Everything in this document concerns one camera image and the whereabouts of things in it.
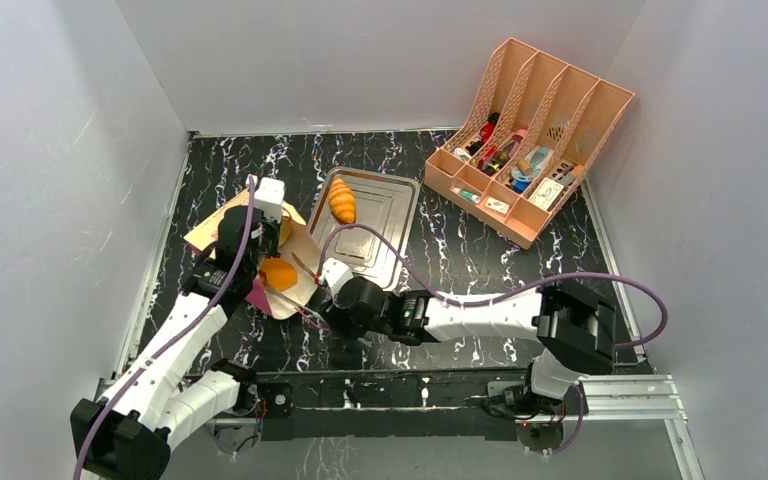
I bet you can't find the pink capped dark bottle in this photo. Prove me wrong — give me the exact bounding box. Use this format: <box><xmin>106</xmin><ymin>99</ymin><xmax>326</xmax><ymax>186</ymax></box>
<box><xmin>479</xmin><ymin>129</ymin><xmax>527</xmax><ymax>177</ymax></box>

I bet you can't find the pink desk file organizer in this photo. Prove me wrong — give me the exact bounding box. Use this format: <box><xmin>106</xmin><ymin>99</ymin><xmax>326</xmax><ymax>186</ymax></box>
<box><xmin>424</xmin><ymin>38</ymin><xmax>634</xmax><ymax>249</ymax></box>

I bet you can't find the blue tape roll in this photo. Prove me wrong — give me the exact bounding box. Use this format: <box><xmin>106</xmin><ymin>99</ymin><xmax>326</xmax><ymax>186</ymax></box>
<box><xmin>509</xmin><ymin>146</ymin><xmax>554</xmax><ymax>194</ymax></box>

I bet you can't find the small white packet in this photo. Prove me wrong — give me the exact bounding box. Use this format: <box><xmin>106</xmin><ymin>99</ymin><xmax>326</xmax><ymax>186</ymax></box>
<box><xmin>486</xmin><ymin>198</ymin><xmax>510</xmax><ymax>215</ymax></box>

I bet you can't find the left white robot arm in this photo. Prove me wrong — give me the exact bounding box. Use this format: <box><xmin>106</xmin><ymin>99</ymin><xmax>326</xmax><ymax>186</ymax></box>
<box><xmin>70</xmin><ymin>203</ymin><xmax>288</xmax><ymax>479</ymax></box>

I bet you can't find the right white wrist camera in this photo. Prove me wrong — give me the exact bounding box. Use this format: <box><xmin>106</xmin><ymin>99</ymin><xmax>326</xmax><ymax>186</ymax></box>
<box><xmin>321</xmin><ymin>257</ymin><xmax>354</xmax><ymax>295</ymax></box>

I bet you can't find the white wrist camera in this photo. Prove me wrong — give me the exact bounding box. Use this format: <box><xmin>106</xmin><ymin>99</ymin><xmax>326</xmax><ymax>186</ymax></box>
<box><xmin>250</xmin><ymin>177</ymin><xmax>285</xmax><ymax>220</ymax></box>
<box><xmin>321</xmin><ymin>257</ymin><xmax>354</xmax><ymax>295</ymax></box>

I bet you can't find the small green white tube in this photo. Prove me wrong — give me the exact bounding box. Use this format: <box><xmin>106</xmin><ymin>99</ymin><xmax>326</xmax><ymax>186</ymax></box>
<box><xmin>452</xmin><ymin>188</ymin><xmax>481</xmax><ymax>205</ymax></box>

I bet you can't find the red black bottle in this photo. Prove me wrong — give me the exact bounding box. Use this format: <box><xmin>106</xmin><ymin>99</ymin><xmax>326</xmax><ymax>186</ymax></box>
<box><xmin>464</xmin><ymin>112</ymin><xmax>500</xmax><ymax>156</ymax></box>

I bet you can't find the round orange fake bun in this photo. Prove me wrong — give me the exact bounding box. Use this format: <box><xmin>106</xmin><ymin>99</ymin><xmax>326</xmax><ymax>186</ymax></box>
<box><xmin>259</xmin><ymin>257</ymin><xmax>298</xmax><ymax>292</ymax></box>

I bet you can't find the silver metal tray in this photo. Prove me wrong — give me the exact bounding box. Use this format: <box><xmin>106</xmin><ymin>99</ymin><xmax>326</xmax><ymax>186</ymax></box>
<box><xmin>307</xmin><ymin>166</ymin><xmax>422</xmax><ymax>293</ymax></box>

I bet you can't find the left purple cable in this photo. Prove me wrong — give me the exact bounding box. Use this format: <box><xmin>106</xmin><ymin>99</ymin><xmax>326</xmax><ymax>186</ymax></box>
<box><xmin>72</xmin><ymin>174</ymin><xmax>258</xmax><ymax>480</ymax></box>

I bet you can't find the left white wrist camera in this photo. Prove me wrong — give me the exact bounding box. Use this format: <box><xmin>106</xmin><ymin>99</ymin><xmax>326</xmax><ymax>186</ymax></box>
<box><xmin>250</xmin><ymin>177</ymin><xmax>285</xmax><ymax>220</ymax></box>

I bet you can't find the white label card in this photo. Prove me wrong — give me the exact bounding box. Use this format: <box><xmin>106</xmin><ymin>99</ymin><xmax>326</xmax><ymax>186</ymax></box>
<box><xmin>528</xmin><ymin>178</ymin><xmax>564</xmax><ymax>211</ymax></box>

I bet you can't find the orange fake croissant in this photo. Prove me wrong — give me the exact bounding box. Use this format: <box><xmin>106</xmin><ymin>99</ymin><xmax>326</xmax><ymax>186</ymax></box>
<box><xmin>327</xmin><ymin>177</ymin><xmax>357</xmax><ymax>224</ymax></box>

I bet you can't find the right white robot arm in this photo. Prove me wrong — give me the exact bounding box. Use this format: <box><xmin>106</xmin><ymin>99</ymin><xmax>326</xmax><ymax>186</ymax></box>
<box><xmin>305</xmin><ymin>277</ymin><xmax>616</xmax><ymax>419</ymax></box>

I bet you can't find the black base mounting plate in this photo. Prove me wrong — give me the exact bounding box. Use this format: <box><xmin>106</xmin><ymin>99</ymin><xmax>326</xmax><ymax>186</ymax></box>
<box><xmin>195</xmin><ymin>370</ymin><xmax>587</xmax><ymax>444</ymax></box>

